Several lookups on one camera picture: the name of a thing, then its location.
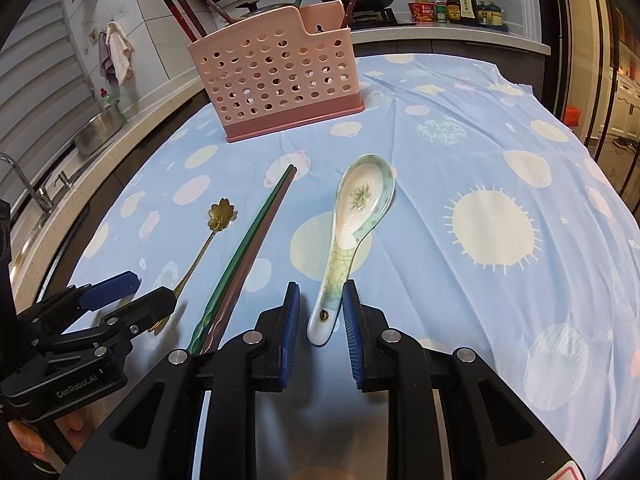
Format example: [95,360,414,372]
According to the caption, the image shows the stainless steel pot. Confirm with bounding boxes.
[74,101,126,156]

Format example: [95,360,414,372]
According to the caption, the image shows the black gas stove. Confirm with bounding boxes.
[345,7,416,28]

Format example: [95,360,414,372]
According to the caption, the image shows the cream pan with glass lid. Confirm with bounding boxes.
[235,0,301,18]

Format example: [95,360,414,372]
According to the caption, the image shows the brown chopstick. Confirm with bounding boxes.
[200,167,299,357]

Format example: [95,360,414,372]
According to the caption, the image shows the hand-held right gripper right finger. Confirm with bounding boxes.
[341,279,576,480]

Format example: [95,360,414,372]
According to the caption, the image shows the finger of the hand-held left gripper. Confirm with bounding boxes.
[35,286,177,357]
[15,271,140,341]

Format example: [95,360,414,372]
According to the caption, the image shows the blue dotted tablecloth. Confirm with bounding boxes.
[65,52,640,480]

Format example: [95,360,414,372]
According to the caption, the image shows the person's left hand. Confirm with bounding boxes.
[5,402,87,463]

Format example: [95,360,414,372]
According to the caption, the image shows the white window blinds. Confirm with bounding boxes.
[0,0,96,201]

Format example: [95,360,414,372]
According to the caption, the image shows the purple hanging towel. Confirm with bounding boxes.
[97,30,115,81]

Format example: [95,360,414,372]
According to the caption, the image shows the red instant noodle cup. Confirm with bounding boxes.
[407,1,436,23]

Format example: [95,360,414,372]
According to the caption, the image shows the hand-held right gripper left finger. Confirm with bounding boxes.
[82,281,302,480]

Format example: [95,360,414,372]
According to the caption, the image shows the white ceramic soup spoon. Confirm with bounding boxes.
[306,154,397,347]

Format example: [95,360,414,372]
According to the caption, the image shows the glass sliding door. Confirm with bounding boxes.
[532,0,640,196]

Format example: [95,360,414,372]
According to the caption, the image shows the chrome kitchen faucet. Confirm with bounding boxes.
[0,155,53,213]

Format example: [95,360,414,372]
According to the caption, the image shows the pink perforated utensil holder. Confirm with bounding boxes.
[186,1,367,144]

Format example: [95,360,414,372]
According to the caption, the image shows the gold flower spoon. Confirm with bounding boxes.
[148,197,238,335]

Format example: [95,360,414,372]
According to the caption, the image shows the dark red chopstick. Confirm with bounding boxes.
[164,0,206,40]
[207,0,236,26]

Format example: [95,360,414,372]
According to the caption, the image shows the white hanging towel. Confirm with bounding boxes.
[106,21,135,86]

